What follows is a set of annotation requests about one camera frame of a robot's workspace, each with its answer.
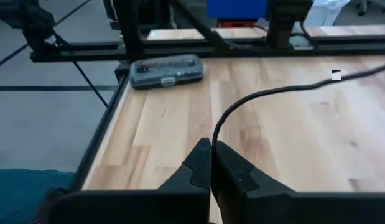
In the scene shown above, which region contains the red object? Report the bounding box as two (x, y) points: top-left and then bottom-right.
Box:
(216, 19), (257, 29)

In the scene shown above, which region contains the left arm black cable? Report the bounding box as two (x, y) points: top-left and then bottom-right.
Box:
(299, 20), (320, 50)

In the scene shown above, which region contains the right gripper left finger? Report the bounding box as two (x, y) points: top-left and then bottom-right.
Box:
(50, 138), (211, 224)

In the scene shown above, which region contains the blue plastic crate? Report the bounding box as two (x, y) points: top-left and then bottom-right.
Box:
(206, 0), (269, 20)

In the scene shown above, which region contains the grey rectangular pouch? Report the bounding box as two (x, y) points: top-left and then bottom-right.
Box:
(129, 54), (205, 91)

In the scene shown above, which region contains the black frame-mounted device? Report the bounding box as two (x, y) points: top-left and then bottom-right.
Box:
(0, 0), (70, 56)

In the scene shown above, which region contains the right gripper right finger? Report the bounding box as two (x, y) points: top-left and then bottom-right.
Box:
(210, 140), (385, 224)

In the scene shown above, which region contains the thin black cord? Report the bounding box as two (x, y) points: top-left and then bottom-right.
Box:
(211, 60), (385, 156)

